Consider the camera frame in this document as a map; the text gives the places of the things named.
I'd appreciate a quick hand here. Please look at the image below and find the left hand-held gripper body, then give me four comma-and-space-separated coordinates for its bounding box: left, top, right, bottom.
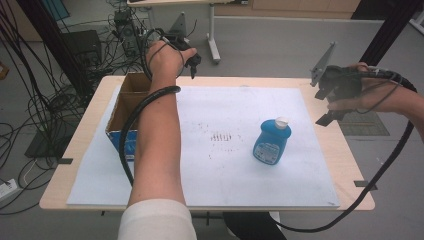
162, 11, 194, 53

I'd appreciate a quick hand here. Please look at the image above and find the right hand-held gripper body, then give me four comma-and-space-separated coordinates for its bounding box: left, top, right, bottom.
309, 41, 364, 121

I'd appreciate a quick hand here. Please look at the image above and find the blue bottle with white cap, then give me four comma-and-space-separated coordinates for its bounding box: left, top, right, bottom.
252, 116, 293, 166

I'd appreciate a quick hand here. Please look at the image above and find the blue cardboard box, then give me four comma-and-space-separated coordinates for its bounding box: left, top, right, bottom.
105, 72, 154, 163

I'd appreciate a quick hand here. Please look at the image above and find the person's left hand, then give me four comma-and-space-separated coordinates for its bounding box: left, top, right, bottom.
145, 39, 198, 84

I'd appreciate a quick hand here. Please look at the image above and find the person's right hand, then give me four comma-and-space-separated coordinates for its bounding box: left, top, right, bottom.
327, 62, 406, 114

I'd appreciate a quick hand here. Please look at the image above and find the grey floor grate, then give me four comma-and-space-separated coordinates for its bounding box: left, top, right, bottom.
338, 111, 391, 137

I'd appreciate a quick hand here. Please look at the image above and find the wooden cabinet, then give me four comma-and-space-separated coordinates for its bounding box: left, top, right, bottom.
214, 0, 363, 20

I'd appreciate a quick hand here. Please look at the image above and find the black computer tower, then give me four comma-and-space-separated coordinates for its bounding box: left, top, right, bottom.
61, 29, 103, 69

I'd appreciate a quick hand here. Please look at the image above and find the white mat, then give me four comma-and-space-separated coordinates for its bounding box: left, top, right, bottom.
66, 85, 341, 208

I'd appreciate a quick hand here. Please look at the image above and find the teal panel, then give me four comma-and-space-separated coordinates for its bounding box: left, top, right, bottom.
41, 0, 71, 22

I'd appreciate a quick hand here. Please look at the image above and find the person's dark trouser leg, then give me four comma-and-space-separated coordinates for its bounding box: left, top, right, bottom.
222, 211, 288, 240

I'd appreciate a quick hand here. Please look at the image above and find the person's left white sleeve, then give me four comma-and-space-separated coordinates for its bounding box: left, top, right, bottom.
117, 198, 198, 240

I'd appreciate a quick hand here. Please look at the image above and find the dark floor mat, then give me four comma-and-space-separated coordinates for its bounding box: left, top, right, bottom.
24, 128, 74, 160

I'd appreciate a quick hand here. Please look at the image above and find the white power strip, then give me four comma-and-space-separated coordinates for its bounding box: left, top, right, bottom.
0, 178, 20, 203

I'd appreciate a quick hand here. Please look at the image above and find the left hand-held gripper black cable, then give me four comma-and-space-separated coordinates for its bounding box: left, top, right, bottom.
118, 28, 183, 187

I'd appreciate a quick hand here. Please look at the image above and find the hand-held gripper black cable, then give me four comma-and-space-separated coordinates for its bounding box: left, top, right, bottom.
118, 28, 183, 187
274, 66, 419, 234

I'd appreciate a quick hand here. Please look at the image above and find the electronic device with cables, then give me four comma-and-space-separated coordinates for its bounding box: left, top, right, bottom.
112, 8, 142, 58

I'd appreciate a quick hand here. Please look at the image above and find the right hand-held gripper black cable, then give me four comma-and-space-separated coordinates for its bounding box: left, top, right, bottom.
274, 66, 419, 234

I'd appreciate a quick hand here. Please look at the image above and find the black metal post with base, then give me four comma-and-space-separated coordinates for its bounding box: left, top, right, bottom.
358, 0, 424, 68

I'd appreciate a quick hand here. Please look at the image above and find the tangle of black floor cables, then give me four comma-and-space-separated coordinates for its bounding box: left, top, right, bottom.
0, 6, 116, 216

